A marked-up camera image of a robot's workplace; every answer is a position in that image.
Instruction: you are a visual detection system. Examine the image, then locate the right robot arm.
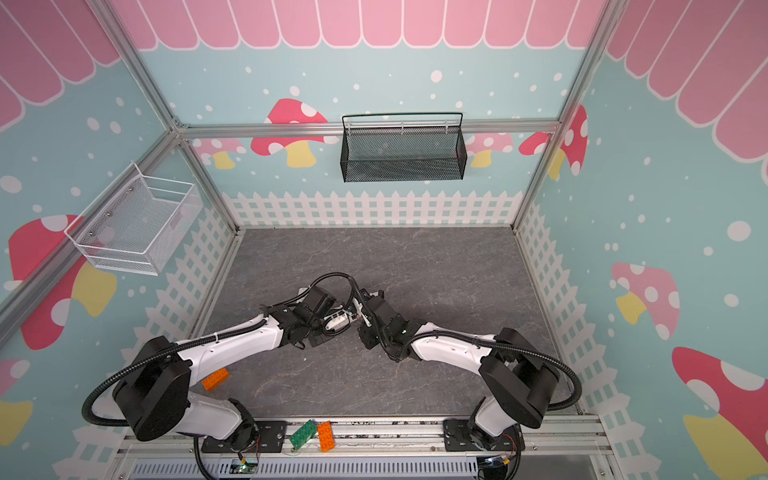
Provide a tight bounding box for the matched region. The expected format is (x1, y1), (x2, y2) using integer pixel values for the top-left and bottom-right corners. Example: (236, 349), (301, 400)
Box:
(354, 291), (583, 451)

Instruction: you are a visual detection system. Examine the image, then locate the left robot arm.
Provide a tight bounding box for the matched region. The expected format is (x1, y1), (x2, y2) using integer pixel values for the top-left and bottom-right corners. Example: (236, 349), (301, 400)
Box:
(81, 273), (366, 451)

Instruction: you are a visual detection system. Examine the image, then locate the orange brick on left arm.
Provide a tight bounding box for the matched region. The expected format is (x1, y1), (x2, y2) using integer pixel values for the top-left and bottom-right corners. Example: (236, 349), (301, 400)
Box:
(201, 368), (231, 392)

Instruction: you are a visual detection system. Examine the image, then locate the green toy brick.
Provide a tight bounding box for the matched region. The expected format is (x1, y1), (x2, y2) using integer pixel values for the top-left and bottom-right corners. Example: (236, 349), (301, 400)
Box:
(289, 420), (317, 452)

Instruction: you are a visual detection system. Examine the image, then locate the orange toy brick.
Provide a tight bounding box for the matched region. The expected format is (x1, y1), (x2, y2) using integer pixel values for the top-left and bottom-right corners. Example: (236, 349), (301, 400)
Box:
(316, 421), (336, 453)

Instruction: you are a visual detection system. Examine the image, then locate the small green circuit board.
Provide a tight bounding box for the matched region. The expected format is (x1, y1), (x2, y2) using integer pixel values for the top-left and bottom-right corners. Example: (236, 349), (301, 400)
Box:
(230, 459), (259, 475)

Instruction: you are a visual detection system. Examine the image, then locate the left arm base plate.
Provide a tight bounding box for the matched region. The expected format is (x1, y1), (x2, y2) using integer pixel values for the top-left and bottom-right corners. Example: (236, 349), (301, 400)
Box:
(201, 420), (288, 455)

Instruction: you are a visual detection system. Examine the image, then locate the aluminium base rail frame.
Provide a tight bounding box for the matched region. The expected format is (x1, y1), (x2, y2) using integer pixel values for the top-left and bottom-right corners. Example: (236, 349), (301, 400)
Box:
(107, 415), (613, 480)

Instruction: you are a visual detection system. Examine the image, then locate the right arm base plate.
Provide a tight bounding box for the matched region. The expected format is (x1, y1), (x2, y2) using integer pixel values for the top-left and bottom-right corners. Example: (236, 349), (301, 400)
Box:
(443, 418), (526, 453)

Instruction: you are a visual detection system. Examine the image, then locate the black mesh wall basket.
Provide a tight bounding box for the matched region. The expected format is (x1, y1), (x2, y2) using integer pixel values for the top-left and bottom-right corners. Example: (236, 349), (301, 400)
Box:
(340, 112), (468, 183)

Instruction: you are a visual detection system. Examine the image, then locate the white wire wall basket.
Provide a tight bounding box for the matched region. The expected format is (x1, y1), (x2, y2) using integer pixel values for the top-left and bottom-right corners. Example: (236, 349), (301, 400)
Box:
(64, 164), (203, 276)

